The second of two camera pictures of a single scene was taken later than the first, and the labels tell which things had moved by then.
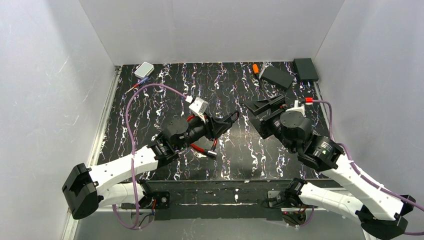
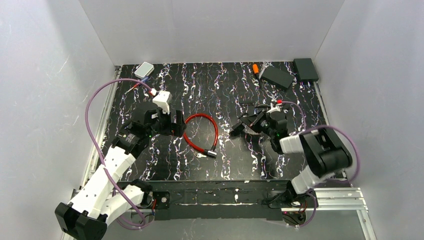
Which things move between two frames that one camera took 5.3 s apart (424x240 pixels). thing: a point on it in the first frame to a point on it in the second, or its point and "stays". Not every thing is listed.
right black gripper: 268,115 to 253,119
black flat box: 277,77 stays
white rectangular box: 144,70 stays
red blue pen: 141,82 stays
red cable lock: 211,154 stays
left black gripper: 210,127 to 175,120
